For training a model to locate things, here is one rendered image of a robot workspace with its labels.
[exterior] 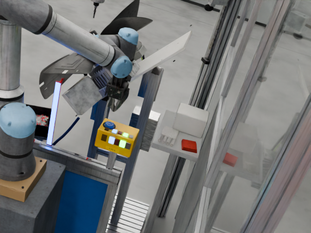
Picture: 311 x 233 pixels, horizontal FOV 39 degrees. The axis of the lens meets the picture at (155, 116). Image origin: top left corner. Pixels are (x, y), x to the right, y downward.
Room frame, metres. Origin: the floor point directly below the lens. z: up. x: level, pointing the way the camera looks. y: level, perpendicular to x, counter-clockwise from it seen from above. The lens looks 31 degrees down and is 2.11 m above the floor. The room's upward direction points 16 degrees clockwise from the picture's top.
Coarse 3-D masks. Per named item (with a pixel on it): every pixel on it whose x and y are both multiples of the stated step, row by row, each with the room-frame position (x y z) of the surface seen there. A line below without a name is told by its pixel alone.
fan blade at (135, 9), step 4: (136, 0) 2.22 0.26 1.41; (132, 4) 2.21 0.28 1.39; (136, 4) 2.25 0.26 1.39; (124, 8) 2.17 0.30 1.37; (128, 8) 2.20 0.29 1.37; (132, 8) 2.24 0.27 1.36; (136, 8) 2.27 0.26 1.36; (120, 12) 2.16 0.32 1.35; (124, 12) 2.19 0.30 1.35; (128, 12) 2.22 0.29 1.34; (132, 12) 2.26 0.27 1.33; (136, 12) 2.30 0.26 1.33; (120, 16) 2.17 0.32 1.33; (124, 16) 2.20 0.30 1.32; (128, 16) 2.24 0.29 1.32; (132, 16) 2.28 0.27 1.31; (136, 16) 2.32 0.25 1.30; (112, 20) 2.13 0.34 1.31
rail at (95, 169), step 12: (36, 144) 1.56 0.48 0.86; (48, 156) 1.55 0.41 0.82; (60, 156) 1.55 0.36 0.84; (72, 156) 1.55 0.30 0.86; (72, 168) 1.55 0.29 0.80; (84, 168) 1.54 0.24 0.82; (96, 168) 1.54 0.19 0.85; (120, 168) 1.57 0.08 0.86; (96, 180) 1.54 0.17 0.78; (108, 180) 1.54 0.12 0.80
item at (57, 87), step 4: (56, 84) 1.58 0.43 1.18; (60, 84) 1.58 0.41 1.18; (56, 88) 1.58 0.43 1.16; (56, 92) 1.58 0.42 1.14; (56, 96) 1.58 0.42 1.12; (56, 100) 1.58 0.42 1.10; (52, 104) 1.58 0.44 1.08; (56, 104) 1.58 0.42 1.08; (52, 108) 1.58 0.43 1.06; (56, 108) 1.58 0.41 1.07; (52, 112) 1.58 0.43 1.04; (52, 116) 1.58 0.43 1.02; (52, 120) 1.58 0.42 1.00; (52, 124) 1.58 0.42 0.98; (52, 128) 1.58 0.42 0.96; (48, 132) 1.58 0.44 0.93; (52, 132) 1.58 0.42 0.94; (48, 136) 1.58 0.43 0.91; (48, 140) 1.58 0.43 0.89
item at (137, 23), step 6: (120, 18) 1.83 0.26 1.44; (126, 18) 1.86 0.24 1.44; (132, 18) 1.89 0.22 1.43; (138, 18) 1.91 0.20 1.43; (144, 18) 1.94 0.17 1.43; (114, 24) 1.88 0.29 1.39; (120, 24) 1.90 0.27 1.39; (126, 24) 1.92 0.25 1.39; (132, 24) 1.94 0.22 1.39; (138, 24) 1.96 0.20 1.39; (144, 24) 1.98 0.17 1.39; (108, 30) 1.93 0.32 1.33; (114, 30) 1.94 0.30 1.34
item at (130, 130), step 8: (104, 120) 1.59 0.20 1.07; (104, 128) 1.53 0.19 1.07; (112, 128) 1.54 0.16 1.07; (120, 128) 1.56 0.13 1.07; (128, 128) 1.58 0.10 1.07; (96, 136) 1.51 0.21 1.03; (112, 136) 1.51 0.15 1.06; (120, 136) 1.51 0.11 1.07; (128, 136) 1.52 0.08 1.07; (136, 136) 1.54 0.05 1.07; (96, 144) 1.51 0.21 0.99; (104, 144) 1.51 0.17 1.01; (112, 144) 1.51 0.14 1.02; (120, 152) 1.50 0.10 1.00; (128, 152) 1.50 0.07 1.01
